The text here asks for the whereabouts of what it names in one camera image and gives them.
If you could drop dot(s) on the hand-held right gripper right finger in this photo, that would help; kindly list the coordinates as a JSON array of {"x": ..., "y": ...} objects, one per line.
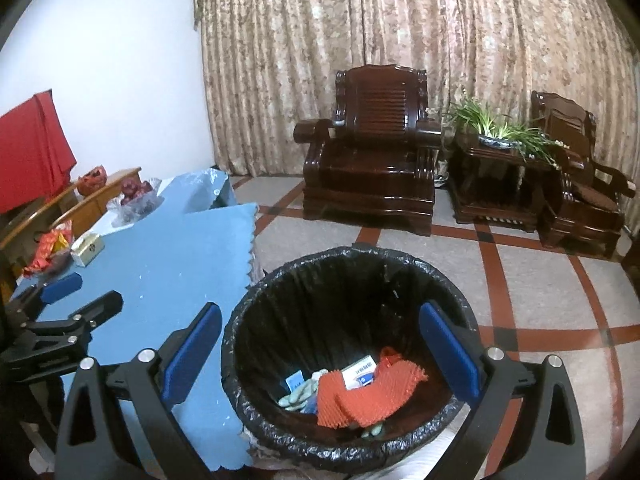
[{"x": 447, "y": 355}]

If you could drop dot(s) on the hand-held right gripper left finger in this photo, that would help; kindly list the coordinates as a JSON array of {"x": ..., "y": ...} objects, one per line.
[{"x": 192, "y": 355}]

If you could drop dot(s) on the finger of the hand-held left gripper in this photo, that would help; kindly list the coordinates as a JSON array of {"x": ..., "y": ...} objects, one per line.
[
  {"x": 97, "y": 310},
  {"x": 60, "y": 288}
]

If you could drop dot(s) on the orange foam fruit net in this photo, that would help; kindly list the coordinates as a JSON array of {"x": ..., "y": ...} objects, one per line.
[
  {"x": 335, "y": 402},
  {"x": 395, "y": 387}
]

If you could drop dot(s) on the white medicine box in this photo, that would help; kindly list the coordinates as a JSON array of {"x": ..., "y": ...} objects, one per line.
[{"x": 362, "y": 372}]

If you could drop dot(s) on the pale green rubber glove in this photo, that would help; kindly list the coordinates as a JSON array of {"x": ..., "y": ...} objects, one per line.
[
  {"x": 372, "y": 430},
  {"x": 300, "y": 395}
]

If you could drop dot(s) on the light blue paper sachet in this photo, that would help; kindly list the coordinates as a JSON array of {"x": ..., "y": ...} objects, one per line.
[{"x": 295, "y": 382}]

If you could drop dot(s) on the waste bin with black liner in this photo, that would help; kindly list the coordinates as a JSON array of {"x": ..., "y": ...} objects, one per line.
[{"x": 325, "y": 305}]

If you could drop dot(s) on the glass snack dish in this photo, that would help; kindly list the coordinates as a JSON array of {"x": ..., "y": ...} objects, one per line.
[{"x": 57, "y": 262}]

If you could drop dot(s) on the red patterned snack packet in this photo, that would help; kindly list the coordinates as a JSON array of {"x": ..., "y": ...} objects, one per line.
[{"x": 42, "y": 255}]

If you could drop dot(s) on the yellow snack packet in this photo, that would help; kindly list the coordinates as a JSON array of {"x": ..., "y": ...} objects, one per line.
[{"x": 60, "y": 243}]

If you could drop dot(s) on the cream tissue box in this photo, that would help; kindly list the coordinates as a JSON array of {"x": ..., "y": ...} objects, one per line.
[{"x": 87, "y": 251}]

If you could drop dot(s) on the light wooden cabinet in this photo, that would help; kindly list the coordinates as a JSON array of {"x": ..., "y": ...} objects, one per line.
[{"x": 100, "y": 200}]

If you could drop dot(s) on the glass fruit bowl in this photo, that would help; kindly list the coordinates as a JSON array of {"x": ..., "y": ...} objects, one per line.
[{"x": 137, "y": 207}]

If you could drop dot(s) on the dark red apple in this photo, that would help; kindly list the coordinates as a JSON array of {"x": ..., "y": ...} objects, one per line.
[
  {"x": 145, "y": 187},
  {"x": 130, "y": 186},
  {"x": 126, "y": 199}
]

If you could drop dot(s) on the red plastic bag with contents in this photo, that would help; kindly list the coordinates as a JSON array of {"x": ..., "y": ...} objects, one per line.
[{"x": 91, "y": 181}]

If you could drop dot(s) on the red cloth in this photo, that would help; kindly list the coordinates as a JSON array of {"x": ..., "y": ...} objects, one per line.
[{"x": 30, "y": 155}]

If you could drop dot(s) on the light blue tablecloth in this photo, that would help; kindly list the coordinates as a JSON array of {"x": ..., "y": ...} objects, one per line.
[{"x": 200, "y": 190}]

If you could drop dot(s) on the dark wooden side table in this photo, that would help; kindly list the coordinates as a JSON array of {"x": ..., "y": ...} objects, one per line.
[{"x": 495, "y": 195}]

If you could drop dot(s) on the dark wooden armchair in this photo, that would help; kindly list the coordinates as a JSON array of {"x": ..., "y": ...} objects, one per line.
[
  {"x": 370, "y": 160},
  {"x": 580, "y": 195}
]

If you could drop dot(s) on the dark wooden furniture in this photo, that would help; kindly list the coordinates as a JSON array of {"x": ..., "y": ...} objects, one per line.
[{"x": 632, "y": 260}]

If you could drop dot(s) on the potted green plant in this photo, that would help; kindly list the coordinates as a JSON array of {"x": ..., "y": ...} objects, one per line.
[{"x": 495, "y": 127}]

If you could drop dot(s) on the beige patterned curtain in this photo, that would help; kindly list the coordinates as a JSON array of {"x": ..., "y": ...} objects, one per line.
[{"x": 400, "y": 50}]

